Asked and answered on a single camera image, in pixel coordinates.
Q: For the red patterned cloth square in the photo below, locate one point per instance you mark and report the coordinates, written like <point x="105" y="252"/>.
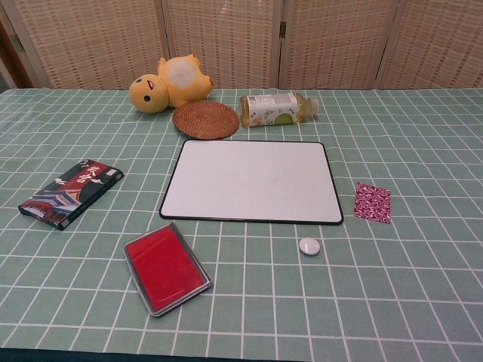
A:
<point x="373" y="202"/>

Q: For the dark illustrated book box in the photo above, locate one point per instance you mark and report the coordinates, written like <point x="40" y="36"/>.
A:
<point x="71" y="192"/>

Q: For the red ink stamp pad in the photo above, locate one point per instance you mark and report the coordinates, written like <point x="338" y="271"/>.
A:
<point x="166" y="262"/>

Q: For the round woven rattan coaster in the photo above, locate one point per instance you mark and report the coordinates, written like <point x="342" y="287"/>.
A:
<point x="206" y="119"/>

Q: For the white board with black rim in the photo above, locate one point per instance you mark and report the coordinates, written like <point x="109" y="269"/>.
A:
<point x="252" y="183"/>

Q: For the small white round disc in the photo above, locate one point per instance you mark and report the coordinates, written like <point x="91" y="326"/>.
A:
<point x="309" y="246"/>

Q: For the yellow plush duck toy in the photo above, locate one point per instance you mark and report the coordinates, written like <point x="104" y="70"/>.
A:
<point x="151" y="94"/>

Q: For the woven folding screen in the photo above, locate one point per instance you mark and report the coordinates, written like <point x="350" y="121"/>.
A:
<point x="332" y="41"/>

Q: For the green tea plastic bottle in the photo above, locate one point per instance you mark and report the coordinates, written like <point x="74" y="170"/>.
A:
<point x="271" y="109"/>

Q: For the green checked tablecloth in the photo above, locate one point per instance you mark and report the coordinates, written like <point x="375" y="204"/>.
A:
<point x="339" y="286"/>

